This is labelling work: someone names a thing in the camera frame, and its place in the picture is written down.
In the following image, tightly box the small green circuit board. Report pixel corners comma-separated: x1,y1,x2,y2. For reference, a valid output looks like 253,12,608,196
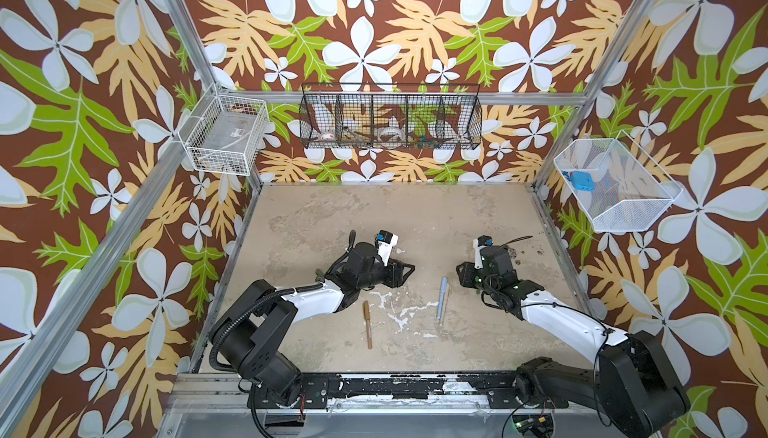
508,414,555,438

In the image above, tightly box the white wire basket left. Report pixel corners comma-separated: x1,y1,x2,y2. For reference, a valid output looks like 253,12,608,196
179,94,270,176

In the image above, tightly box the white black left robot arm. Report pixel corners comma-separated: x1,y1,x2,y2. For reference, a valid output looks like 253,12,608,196
208,242,415,406

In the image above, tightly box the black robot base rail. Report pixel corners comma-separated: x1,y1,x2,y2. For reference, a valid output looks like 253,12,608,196
247,371,549,411

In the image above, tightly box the black wire basket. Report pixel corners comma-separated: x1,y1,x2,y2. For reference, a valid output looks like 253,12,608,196
297,83,483,150

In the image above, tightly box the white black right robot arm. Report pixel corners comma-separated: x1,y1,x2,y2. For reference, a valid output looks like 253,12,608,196
456,245,691,437

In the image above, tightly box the grey blue pen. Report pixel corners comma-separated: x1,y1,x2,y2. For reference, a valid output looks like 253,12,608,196
436,277,449,324

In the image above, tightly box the blue object in basket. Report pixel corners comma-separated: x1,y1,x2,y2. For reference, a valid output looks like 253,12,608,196
568,171,595,193

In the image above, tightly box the white mesh basket right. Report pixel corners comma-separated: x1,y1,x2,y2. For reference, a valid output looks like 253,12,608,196
554,132,683,233

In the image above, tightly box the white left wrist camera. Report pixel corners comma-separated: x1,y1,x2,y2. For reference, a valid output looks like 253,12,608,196
374,230,398,267

